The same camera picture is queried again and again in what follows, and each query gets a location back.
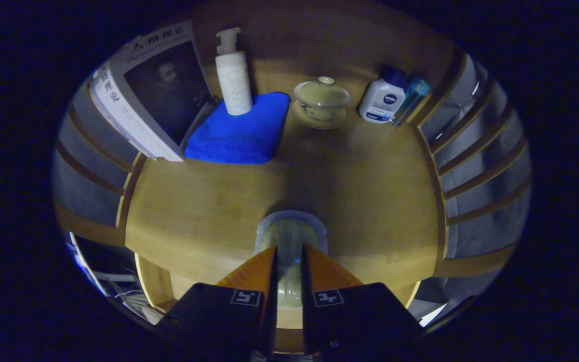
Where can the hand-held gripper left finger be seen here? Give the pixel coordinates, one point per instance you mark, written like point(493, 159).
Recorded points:
point(271, 322)

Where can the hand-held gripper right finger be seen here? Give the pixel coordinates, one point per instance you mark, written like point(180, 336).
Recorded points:
point(307, 322)

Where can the wooden cabinet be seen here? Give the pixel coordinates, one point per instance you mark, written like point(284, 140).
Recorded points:
point(309, 35)

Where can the white lotion bottle blue cap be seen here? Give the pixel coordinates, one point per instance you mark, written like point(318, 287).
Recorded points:
point(382, 100)

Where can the white book with portrait cover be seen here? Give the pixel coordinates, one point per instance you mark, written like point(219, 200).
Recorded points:
point(169, 85)

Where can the blue folded cloth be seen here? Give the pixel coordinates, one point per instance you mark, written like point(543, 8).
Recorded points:
point(239, 136)

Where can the white pump bottle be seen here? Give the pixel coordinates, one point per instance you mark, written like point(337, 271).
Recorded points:
point(234, 80)

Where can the wooden countertop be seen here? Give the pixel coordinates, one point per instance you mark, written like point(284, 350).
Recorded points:
point(360, 191)

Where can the beige lidded tea cup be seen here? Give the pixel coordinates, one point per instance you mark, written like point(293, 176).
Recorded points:
point(319, 98)

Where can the small teal bottle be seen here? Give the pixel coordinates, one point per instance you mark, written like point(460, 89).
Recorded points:
point(412, 93)

